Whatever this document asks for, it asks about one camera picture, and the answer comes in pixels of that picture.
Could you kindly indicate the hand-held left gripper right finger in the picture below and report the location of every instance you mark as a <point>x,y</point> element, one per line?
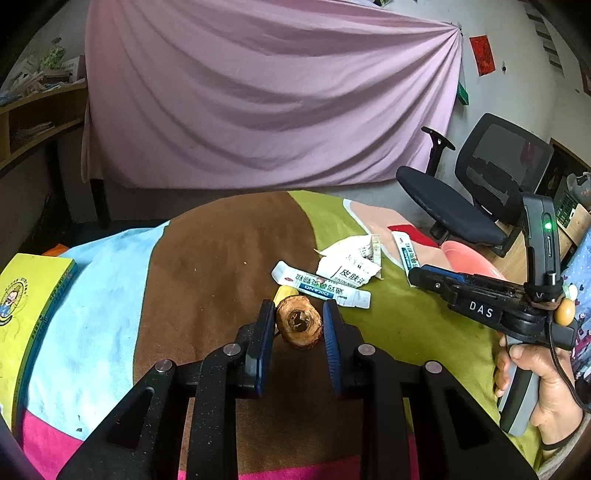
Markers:
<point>330,346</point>

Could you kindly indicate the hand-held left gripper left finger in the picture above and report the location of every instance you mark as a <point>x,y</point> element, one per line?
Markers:
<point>263,341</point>

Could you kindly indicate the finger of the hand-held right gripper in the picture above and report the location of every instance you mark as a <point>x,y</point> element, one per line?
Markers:
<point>427,277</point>
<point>452,277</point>

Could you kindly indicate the pink plastic bin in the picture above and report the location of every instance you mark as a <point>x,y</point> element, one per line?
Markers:
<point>466,261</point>

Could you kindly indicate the white green tube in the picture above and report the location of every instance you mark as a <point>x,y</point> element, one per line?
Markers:
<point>404,249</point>

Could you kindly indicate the brown round shell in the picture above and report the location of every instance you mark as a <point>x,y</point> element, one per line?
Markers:
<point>298,325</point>

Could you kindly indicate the person's right forearm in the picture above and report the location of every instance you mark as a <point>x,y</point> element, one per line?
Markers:
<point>554,454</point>

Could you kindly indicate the person's right hand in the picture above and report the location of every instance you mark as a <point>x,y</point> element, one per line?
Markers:
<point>556,397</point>

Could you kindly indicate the orange bead charm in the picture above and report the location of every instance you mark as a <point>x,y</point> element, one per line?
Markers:
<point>564,314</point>

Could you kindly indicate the yellow peel piece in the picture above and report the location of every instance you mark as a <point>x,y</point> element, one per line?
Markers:
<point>285,293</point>

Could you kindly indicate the white ointment tube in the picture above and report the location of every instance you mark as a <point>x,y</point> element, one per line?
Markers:
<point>323,288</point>

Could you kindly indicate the crumpled white paper box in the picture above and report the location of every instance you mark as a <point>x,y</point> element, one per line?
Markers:
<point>351,261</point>

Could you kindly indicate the black office chair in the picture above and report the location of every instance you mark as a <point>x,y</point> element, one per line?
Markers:
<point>443,198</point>

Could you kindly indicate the colourful patchwork tablecloth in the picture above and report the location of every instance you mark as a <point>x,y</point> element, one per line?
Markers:
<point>207,267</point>

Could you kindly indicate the green hanging folder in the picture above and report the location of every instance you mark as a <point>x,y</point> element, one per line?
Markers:
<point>462,94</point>

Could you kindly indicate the red paper decoration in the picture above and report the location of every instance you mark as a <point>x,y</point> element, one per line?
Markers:
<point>481,55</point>

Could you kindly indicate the yellow book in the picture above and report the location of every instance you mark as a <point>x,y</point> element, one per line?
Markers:
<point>23,300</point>

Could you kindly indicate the pink hanging sheet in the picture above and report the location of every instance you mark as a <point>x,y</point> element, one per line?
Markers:
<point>258,92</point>

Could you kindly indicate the thin paper stack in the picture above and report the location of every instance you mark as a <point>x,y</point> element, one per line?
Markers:
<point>32,130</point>

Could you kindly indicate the wooden shelf desk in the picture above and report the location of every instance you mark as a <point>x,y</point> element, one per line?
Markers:
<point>41,106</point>

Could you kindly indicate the pile of loose papers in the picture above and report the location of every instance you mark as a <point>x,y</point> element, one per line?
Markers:
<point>41,74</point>

